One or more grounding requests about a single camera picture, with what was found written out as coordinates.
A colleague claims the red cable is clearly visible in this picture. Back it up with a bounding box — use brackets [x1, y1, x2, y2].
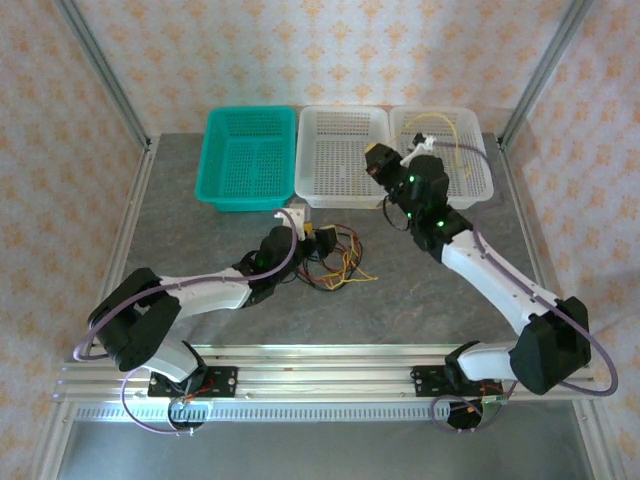
[299, 223, 365, 292]

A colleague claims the white plastic basket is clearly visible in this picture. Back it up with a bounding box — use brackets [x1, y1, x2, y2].
[388, 105, 495, 210]
[293, 104, 391, 210]

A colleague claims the teal plastic basket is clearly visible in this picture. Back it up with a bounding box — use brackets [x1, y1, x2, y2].
[193, 105, 297, 215]

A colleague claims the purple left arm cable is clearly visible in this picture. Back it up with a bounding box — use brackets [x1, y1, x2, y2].
[73, 209, 301, 436]

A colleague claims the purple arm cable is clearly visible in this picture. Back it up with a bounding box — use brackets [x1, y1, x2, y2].
[429, 139, 620, 434]
[73, 209, 301, 436]

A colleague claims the black gripper wire loop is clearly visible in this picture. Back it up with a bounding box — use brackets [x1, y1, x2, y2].
[382, 195, 417, 232]

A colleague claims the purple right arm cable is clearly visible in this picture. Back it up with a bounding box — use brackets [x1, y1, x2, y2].
[429, 139, 620, 434]

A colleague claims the aluminium table side rail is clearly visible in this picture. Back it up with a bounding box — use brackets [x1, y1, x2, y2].
[99, 134, 160, 311]
[494, 134, 566, 301]

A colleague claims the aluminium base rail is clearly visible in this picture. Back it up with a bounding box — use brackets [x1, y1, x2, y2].
[52, 343, 600, 404]

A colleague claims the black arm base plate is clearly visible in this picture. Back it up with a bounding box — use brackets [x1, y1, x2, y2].
[412, 366, 454, 399]
[147, 366, 239, 400]

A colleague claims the grey slotted cable duct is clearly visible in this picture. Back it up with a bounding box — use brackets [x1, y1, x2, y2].
[74, 402, 501, 424]

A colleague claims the aluminium frame post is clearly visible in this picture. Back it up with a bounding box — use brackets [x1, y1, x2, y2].
[53, 0, 153, 151]
[497, 0, 596, 149]

